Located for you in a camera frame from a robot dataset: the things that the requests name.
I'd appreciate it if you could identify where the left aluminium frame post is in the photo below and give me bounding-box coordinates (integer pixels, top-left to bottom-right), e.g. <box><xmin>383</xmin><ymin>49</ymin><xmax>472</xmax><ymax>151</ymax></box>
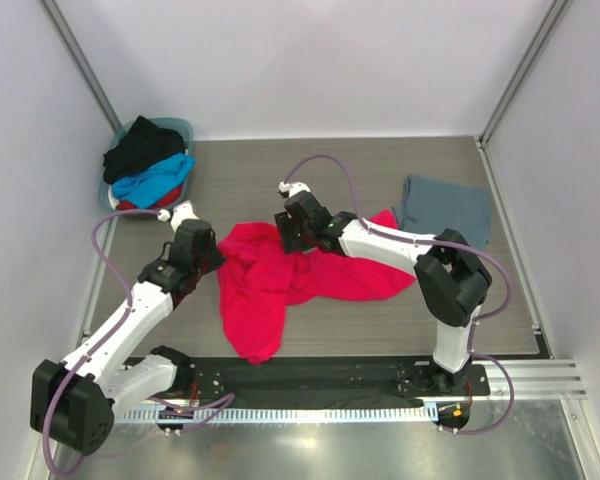
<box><xmin>39</xmin><ymin>0</ymin><xmax>122</xmax><ymax>132</ymax></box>

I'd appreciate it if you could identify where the bright blue t shirt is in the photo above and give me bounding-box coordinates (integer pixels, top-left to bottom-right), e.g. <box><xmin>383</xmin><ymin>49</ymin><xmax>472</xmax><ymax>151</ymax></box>
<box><xmin>111</xmin><ymin>153</ymin><xmax>195</xmax><ymax>209</ymax></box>

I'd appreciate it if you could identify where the pink red t shirt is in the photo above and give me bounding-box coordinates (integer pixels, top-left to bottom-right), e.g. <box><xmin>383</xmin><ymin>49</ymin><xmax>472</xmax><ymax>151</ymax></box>
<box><xmin>217</xmin><ymin>222</ymin><xmax>416</xmax><ymax>364</ymax></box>

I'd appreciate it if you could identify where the white slotted cable duct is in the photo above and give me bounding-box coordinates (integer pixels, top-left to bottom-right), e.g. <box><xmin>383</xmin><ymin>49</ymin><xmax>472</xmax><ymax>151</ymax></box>
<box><xmin>117</xmin><ymin>403</ymin><xmax>438</xmax><ymax>425</ymax></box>

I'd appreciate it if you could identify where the grey blue t shirt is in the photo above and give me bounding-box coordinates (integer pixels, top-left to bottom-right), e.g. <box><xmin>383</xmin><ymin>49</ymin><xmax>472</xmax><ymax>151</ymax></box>
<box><xmin>392</xmin><ymin>175</ymin><xmax>492</xmax><ymax>250</ymax></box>

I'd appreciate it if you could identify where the aluminium frame post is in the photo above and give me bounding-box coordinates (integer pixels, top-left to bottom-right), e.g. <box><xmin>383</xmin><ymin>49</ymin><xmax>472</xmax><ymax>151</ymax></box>
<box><xmin>39</xmin><ymin>0</ymin><xmax>122</xmax><ymax>132</ymax></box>
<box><xmin>475</xmin><ymin>0</ymin><xmax>572</xmax><ymax>150</ymax></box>

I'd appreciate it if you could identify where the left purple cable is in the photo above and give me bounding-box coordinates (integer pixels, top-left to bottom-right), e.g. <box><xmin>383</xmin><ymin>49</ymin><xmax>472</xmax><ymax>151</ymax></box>
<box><xmin>45</xmin><ymin>209</ymin><xmax>237</xmax><ymax>475</ymax></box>

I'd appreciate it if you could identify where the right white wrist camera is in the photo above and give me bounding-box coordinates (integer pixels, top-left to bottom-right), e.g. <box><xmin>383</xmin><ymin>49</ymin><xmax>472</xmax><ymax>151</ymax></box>
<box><xmin>278</xmin><ymin>181</ymin><xmax>311</xmax><ymax>199</ymax></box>

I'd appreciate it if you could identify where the aluminium front rail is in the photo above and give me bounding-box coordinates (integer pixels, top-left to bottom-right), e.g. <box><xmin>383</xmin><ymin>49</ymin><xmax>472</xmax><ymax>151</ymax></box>
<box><xmin>499</xmin><ymin>359</ymin><xmax>587</xmax><ymax>400</ymax></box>

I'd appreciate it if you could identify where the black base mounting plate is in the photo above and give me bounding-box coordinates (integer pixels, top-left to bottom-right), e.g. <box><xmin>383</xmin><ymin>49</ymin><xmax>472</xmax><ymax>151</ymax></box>
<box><xmin>162</xmin><ymin>356</ymin><xmax>491</xmax><ymax>409</ymax></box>

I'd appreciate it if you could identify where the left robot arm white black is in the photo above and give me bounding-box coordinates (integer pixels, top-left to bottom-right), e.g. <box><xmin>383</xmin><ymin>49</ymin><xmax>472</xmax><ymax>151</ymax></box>
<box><xmin>30</xmin><ymin>215</ymin><xmax>224</xmax><ymax>456</ymax></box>

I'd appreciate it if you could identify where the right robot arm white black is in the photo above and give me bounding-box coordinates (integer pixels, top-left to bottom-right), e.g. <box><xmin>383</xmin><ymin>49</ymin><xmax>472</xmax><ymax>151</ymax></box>
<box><xmin>275</xmin><ymin>182</ymin><xmax>492</xmax><ymax>396</ymax></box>

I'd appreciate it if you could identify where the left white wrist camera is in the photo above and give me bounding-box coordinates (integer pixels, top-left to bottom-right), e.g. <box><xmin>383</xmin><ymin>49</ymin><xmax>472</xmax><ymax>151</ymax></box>
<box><xmin>157</xmin><ymin>200</ymin><xmax>199</xmax><ymax>232</ymax></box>

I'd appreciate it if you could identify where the white garment in basket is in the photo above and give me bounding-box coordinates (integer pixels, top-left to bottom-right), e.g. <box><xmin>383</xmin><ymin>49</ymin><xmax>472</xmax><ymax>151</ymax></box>
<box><xmin>107</xmin><ymin>187</ymin><xmax>120</xmax><ymax>210</ymax></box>

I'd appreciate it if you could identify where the black t shirt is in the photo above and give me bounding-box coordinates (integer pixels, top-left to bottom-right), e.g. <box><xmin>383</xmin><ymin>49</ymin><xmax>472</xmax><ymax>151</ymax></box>
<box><xmin>103</xmin><ymin>116</ymin><xmax>186</xmax><ymax>185</ymax></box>

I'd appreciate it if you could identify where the red garment in basket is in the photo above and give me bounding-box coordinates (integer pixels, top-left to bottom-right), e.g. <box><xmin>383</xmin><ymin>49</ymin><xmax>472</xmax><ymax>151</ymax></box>
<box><xmin>115</xmin><ymin>185</ymin><xmax>183</xmax><ymax>211</ymax></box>

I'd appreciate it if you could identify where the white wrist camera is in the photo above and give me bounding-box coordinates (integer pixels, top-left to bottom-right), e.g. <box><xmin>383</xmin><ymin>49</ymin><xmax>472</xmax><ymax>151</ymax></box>
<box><xmin>157</xmin><ymin>200</ymin><xmax>199</xmax><ymax>232</ymax></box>
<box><xmin>278</xmin><ymin>181</ymin><xmax>311</xmax><ymax>199</ymax></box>

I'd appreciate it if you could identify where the right aluminium frame post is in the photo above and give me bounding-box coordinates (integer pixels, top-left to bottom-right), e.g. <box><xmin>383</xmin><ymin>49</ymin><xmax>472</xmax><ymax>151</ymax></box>
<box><xmin>475</xmin><ymin>0</ymin><xmax>572</xmax><ymax>150</ymax></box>

